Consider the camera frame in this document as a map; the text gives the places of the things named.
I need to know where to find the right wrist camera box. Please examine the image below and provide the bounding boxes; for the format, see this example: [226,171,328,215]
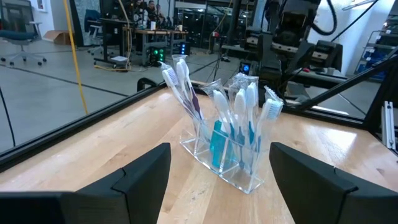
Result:
[280,9,312,35]

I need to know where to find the brown cardboard box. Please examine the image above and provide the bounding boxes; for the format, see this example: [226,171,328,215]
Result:
[42,29,73,46]

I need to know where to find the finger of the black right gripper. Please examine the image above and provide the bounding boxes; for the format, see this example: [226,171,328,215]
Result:
[315,40,344,73]
[256,32,282,78]

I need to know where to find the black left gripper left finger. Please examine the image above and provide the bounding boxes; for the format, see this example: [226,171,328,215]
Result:
[0,142,172,224]

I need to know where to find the purple white toothbrush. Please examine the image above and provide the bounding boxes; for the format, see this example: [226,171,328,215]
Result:
[159,61,203,131]
[180,54,206,126]
[175,60,205,125]

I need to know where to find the blue storage rack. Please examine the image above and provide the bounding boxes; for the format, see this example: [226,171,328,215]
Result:
[354,21,398,76]

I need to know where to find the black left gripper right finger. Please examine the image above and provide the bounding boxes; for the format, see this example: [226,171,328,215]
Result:
[269,141,398,224]

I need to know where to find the person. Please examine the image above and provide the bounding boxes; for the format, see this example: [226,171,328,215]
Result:
[145,0,160,23]

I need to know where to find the computer tower blue light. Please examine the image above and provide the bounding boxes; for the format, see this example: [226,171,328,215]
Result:
[178,41,191,57]

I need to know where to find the yellow hanging cable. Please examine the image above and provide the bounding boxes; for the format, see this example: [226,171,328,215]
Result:
[63,0,90,115]
[117,0,134,72]

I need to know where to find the black desk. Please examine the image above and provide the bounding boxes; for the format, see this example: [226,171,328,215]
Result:
[88,17,133,68]

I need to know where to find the silver aluminium extrusion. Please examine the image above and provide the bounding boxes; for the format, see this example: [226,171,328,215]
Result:
[381,100,397,151]

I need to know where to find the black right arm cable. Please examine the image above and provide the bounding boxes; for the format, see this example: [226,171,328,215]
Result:
[310,0,339,37]

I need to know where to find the white blue office chair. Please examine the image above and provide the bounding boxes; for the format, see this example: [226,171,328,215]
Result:
[83,8,105,56]

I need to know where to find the blue seat office chair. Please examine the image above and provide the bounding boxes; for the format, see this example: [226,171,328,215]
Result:
[0,17,48,67]

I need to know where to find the computer tower green lights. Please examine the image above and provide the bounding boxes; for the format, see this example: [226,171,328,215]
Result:
[148,45,166,67]

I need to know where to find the blue lit device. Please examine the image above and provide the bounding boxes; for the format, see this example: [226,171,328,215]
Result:
[238,60,253,76]

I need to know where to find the thin black floor cable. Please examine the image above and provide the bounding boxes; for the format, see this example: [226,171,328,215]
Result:
[0,85,17,147]

